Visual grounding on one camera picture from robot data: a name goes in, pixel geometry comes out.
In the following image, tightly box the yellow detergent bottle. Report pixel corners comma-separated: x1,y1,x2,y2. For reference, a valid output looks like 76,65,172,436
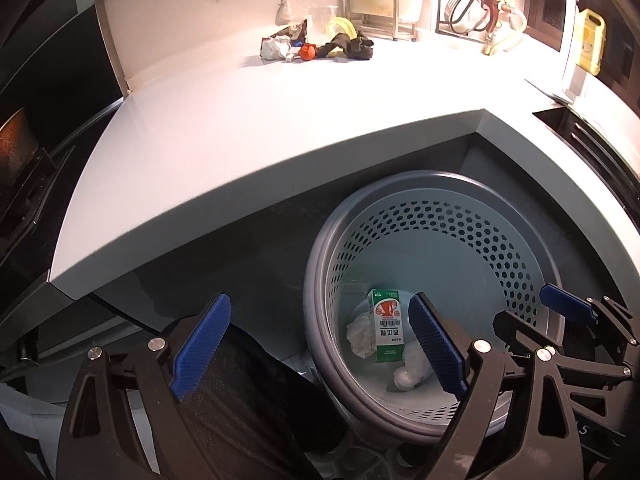
574,8,607,76

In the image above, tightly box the yellow tape ring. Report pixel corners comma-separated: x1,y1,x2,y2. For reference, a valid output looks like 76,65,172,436
326,17,359,41

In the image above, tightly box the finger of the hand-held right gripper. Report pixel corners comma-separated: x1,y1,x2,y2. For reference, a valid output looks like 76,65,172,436
540,283,640,361
492,311,631,387

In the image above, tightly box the crumpled white tissue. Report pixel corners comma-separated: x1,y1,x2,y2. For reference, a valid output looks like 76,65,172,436
346,310,377,358

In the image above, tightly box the clear plastic wrap ball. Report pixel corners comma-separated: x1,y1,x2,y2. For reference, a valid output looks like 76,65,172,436
392,341,438,391

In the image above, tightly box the green milk carton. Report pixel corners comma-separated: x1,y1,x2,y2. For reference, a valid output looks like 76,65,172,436
366,287,407,365

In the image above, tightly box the dark snack wrapper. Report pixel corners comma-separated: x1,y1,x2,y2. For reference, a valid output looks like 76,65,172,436
267,19,308,50

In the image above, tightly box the white paper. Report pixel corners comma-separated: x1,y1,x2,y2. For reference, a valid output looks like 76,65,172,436
260,37,297,62

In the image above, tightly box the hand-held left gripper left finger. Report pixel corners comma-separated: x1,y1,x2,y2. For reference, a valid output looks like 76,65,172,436
55,291,236,480

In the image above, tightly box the gas valve with beige hose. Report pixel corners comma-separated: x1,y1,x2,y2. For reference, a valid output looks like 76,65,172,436
481,4,527,57

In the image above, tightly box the pot lid with brown handle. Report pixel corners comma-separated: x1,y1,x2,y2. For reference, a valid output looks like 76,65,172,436
445,0,502,34

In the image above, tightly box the black integrated stove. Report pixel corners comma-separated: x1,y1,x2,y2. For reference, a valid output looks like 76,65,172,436
0,0,127,273

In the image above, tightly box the black glove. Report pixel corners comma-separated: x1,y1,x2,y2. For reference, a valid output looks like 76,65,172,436
316,32,375,61

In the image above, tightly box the window frame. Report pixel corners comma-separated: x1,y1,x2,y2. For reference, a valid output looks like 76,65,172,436
520,0,587,106

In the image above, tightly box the brown wok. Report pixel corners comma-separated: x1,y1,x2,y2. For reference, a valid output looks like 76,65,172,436
0,107,42,188

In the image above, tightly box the black kitchen sink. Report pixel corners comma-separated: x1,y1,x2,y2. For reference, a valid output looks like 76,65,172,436
532,104,640,203

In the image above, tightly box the grey perforated waste bin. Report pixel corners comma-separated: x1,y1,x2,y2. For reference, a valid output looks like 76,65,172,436
302,170,568,436

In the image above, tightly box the person's leg in dark trousers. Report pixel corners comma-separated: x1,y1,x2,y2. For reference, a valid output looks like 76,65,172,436
160,317,361,480

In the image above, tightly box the steel cutting board rack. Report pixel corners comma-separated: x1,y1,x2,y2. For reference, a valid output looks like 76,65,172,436
345,0,418,43

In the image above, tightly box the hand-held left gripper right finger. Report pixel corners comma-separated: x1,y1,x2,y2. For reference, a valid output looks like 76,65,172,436
408,293,587,480

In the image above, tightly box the clear plastic cup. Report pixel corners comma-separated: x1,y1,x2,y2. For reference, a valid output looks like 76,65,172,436
310,4,343,36

